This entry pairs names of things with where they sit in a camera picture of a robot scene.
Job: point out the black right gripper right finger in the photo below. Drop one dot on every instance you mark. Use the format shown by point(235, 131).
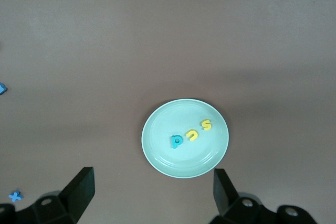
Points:
point(225, 197)

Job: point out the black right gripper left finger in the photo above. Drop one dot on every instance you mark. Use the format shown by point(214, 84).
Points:
point(76, 197)

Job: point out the yellow letter u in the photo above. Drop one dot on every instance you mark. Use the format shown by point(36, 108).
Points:
point(193, 137)

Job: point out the yellow letter s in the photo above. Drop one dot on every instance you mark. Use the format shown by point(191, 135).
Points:
point(206, 125)

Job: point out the teal letter p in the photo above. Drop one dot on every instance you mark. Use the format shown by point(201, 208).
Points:
point(174, 142)

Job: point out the pale green plate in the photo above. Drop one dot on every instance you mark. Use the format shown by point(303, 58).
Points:
point(183, 161)

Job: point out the blue letter x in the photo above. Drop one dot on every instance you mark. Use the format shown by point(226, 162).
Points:
point(15, 196)

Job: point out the blue number six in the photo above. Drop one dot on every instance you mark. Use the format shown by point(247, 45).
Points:
point(2, 89)

